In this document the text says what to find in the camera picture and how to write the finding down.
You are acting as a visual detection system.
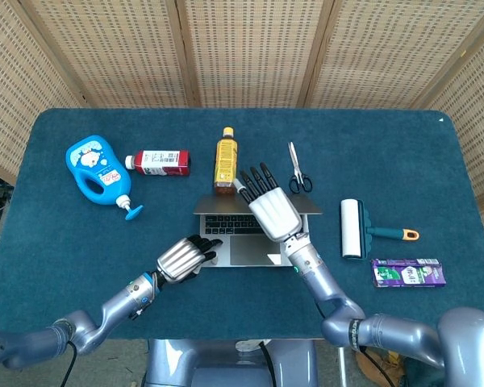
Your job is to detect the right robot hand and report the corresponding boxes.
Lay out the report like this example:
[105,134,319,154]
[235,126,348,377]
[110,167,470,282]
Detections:
[233,162,303,243]

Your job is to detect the purple snack package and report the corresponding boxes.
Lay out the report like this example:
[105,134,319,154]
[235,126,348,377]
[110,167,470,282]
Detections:
[370,258,446,289]

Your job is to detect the yellow tea bottle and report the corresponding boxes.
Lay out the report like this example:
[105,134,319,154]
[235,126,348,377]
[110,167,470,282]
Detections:
[213,127,240,197]

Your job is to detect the red juice bottle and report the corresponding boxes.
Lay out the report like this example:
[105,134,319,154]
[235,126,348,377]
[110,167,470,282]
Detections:
[124,149,191,177]

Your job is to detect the silver laptop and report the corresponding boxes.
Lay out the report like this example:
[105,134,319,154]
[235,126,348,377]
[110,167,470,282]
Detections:
[192,194,323,268]

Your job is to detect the teal table cloth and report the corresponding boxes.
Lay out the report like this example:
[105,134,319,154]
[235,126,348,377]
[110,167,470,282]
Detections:
[0,107,484,342]

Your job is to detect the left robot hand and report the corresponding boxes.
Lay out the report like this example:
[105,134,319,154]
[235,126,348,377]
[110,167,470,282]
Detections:
[156,235,223,285]

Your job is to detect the grey-blue robot torso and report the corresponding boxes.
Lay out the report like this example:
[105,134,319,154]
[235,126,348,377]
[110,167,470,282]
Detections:
[144,338,319,387]

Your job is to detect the blue pump detergent bottle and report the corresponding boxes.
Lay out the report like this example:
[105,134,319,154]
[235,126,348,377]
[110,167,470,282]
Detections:
[65,135,144,221]

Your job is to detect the teal lint roller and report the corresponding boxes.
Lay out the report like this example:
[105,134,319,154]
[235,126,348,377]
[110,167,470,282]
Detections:
[339,198,420,260]

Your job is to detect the woven wooden folding screen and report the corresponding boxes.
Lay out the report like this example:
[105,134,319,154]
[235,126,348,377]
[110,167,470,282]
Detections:
[0,0,484,263]

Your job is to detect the black-handled scissors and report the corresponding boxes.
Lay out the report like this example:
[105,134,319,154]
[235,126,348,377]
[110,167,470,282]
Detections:
[287,141,314,195]

